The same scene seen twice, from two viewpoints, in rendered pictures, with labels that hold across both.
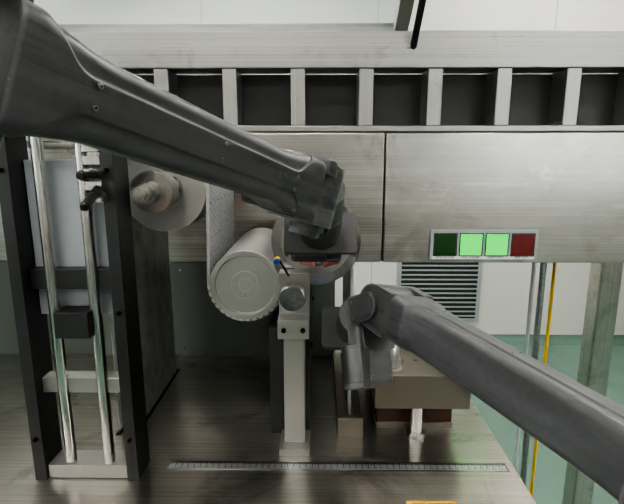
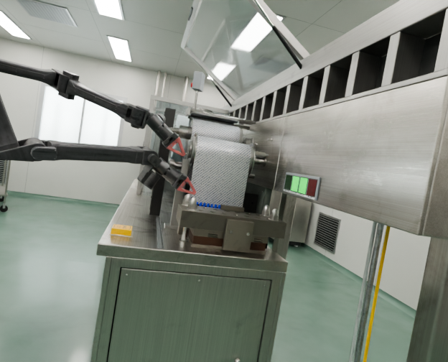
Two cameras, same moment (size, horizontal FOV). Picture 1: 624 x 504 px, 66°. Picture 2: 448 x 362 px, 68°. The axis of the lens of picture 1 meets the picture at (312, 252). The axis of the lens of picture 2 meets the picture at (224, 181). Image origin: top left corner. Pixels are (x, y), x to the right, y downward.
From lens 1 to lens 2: 1.54 m
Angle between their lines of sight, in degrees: 76
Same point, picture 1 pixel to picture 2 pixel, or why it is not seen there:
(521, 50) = (333, 52)
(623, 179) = (367, 136)
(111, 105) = (77, 90)
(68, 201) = not seen: hidden behind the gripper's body
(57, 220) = not seen: hidden behind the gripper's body
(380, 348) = (145, 169)
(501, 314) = not seen: outside the picture
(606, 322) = (424, 319)
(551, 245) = (324, 191)
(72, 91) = (72, 88)
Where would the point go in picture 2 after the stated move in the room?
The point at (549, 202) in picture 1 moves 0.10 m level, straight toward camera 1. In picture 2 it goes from (328, 156) to (294, 151)
